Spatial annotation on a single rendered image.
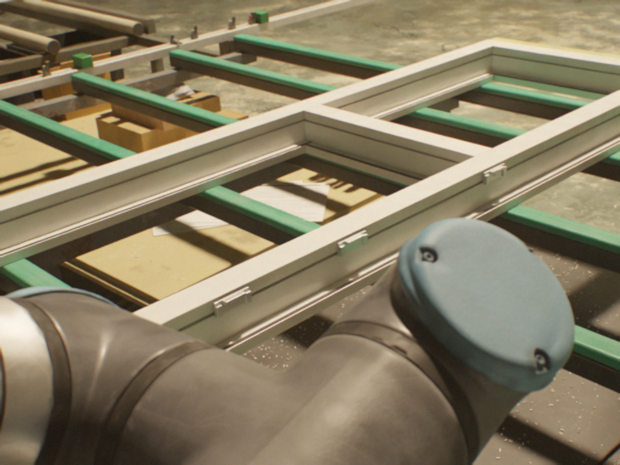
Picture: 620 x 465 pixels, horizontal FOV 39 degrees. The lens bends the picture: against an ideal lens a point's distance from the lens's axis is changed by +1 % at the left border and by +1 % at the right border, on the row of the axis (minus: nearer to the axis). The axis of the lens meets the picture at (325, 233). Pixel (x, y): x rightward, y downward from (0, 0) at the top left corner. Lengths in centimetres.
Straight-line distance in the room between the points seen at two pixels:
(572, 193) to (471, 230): 318
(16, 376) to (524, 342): 21
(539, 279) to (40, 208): 96
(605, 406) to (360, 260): 47
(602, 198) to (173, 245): 216
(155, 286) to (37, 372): 125
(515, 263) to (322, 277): 65
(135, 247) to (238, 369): 141
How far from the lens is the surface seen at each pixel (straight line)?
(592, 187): 366
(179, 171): 140
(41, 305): 41
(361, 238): 107
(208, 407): 36
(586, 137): 148
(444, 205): 120
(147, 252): 176
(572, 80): 186
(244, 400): 36
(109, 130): 229
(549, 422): 133
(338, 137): 150
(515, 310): 40
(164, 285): 162
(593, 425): 133
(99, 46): 283
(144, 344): 40
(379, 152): 143
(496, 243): 42
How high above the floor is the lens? 139
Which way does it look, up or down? 26 degrees down
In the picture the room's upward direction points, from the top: 3 degrees counter-clockwise
